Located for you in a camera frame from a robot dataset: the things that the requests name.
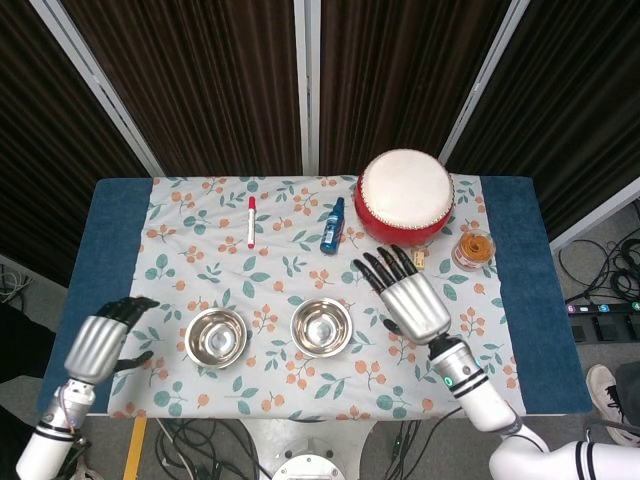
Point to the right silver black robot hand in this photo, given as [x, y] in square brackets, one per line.
[417, 310]

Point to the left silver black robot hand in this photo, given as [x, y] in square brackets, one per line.
[95, 345]

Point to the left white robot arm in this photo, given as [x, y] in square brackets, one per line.
[45, 445]

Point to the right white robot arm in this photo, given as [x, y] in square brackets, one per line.
[480, 395]

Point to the small cream wooden tile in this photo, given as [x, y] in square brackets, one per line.
[420, 259]

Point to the clear plastic snack jar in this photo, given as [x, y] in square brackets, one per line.
[472, 250]

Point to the metal bowl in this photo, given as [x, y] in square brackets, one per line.
[321, 329]
[216, 340]

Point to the blue table cover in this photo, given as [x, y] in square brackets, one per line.
[522, 280]

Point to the blue spray bottle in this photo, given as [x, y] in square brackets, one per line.
[331, 232]

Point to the red drum with white skin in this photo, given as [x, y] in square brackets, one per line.
[405, 192]

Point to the floral fruit print tablecloth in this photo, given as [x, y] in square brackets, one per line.
[280, 250]

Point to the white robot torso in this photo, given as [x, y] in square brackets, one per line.
[310, 450]

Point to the red and white marker pen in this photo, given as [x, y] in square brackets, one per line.
[251, 225]

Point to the dark brown partition panel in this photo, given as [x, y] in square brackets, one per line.
[200, 80]
[390, 75]
[575, 100]
[35, 150]

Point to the white sneaker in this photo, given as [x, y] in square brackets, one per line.
[607, 400]

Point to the white partition post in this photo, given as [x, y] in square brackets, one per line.
[595, 212]
[480, 85]
[306, 85]
[105, 95]

